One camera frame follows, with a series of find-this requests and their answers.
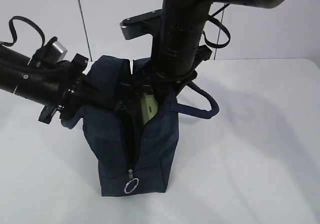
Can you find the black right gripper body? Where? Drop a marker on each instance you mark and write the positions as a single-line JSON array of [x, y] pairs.
[[151, 80]]

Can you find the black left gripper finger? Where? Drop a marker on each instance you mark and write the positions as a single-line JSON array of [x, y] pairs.
[[87, 94]]

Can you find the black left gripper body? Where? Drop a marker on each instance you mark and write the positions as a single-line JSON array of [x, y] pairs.
[[65, 91]]

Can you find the green lid glass food container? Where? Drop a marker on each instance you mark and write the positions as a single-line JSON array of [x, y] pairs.
[[149, 107]]

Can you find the navy blue lunch bag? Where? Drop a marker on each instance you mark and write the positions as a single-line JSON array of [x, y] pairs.
[[130, 164]]

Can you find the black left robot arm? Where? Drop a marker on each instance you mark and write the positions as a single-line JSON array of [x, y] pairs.
[[27, 77]]

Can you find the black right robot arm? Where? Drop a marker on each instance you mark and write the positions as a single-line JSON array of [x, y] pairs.
[[177, 29]]

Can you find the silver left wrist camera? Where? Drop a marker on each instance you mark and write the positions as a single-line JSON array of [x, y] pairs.
[[52, 52]]

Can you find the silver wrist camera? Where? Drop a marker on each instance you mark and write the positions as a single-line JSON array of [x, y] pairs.
[[52, 52], [137, 26]]

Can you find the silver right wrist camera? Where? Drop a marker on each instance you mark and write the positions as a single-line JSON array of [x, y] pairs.
[[137, 26]]

